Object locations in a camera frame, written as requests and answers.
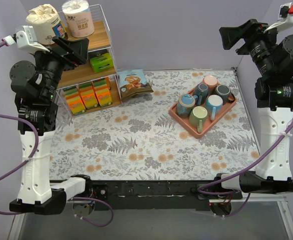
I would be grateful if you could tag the dark teal mug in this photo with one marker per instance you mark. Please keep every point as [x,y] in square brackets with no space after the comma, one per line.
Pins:
[200,93]

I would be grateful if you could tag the white toilet paper roll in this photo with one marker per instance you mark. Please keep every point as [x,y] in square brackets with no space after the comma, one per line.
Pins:
[79,19]

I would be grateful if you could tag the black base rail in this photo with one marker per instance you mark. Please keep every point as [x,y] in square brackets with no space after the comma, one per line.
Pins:
[153,194]

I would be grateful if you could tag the pink tray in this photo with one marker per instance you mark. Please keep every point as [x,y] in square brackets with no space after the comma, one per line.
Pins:
[208,123]

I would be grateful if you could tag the patterned blue mug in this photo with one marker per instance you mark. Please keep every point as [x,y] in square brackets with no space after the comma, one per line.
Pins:
[185,104]

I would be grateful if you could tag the middle sponge pack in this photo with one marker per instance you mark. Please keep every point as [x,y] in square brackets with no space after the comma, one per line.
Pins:
[88,95]

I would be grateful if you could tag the light blue mug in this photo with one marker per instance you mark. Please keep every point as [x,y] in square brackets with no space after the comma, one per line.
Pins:
[213,106]

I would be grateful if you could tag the green tissue box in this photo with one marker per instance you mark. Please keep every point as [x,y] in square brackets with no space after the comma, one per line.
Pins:
[101,63]

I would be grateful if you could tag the floral table mat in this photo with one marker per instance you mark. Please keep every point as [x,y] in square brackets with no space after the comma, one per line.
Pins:
[139,140]

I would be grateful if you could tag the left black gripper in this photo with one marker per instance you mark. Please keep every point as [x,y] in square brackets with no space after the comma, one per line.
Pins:
[62,59]

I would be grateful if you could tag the snack bag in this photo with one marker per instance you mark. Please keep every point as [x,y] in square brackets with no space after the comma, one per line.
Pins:
[133,82]

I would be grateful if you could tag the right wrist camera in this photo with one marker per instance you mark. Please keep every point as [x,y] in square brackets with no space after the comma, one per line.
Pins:
[285,19]

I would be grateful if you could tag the left sponge pack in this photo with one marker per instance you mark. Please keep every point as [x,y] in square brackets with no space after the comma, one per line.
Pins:
[74,100]

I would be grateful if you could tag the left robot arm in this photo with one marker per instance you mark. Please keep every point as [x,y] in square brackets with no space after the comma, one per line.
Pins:
[35,85]

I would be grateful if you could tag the dark grey mug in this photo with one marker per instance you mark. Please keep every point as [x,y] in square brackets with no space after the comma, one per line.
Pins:
[225,93]

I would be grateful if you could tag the green mug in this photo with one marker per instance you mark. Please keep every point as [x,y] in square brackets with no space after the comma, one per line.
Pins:
[197,118]

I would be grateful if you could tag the beige toilet paper roll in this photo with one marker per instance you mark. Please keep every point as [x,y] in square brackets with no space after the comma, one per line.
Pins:
[46,23]

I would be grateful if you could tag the white wire wooden shelf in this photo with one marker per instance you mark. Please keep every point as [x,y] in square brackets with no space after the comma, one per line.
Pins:
[100,40]

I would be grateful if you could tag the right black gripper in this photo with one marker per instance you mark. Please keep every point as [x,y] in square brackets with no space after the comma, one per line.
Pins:
[248,40]

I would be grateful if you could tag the pink mug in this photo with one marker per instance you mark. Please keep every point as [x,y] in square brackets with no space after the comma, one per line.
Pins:
[211,81]

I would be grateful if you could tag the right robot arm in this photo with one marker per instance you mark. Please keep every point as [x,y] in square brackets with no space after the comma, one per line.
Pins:
[274,94]

